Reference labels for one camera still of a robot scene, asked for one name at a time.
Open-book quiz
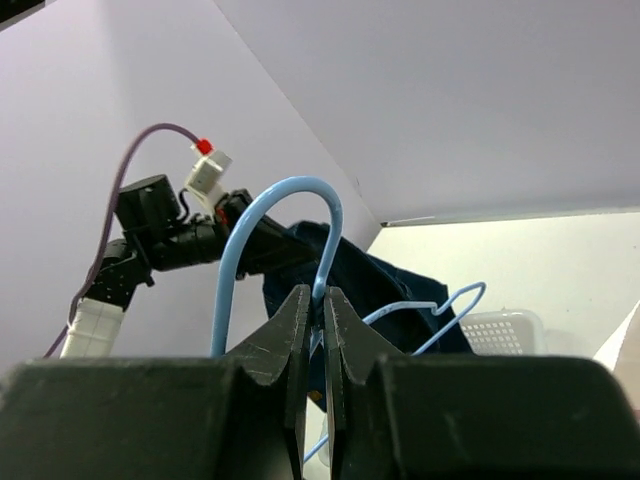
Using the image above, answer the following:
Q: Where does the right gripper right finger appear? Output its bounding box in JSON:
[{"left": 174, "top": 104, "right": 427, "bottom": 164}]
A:
[{"left": 324, "top": 287, "right": 400, "bottom": 479}]

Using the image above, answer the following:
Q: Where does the white plastic basket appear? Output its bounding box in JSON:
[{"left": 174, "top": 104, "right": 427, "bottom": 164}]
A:
[{"left": 460, "top": 309, "right": 548, "bottom": 356}]

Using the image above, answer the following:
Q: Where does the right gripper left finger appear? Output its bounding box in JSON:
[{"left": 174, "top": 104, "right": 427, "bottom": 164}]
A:
[{"left": 224, "top": 285, "right": 311, "bottom": 479}]

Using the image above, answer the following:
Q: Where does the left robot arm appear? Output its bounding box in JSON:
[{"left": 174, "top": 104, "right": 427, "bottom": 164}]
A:
[{"left": 60, "top": 175, "right": 252, "bottom": 358}]

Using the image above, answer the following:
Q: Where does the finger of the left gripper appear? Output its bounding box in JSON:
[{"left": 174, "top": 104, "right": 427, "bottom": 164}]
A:
[{"left": 236, "top": 215, "right": 320, "bottom": 279}]

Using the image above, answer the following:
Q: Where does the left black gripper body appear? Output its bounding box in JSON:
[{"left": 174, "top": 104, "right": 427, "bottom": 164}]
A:
[{"left": 209, "top": 189, "right": 260, "bottom": 265}]

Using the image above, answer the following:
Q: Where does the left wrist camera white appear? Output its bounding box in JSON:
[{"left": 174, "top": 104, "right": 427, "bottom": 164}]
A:
[{"left": 184, "top": 138, "right": 232, "bottom": 211}]

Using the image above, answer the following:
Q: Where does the dark denim skirt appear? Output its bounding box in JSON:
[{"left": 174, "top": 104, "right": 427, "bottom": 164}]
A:
[{"left": 262, "top": 221, "right": 473, "bottom": 413}]

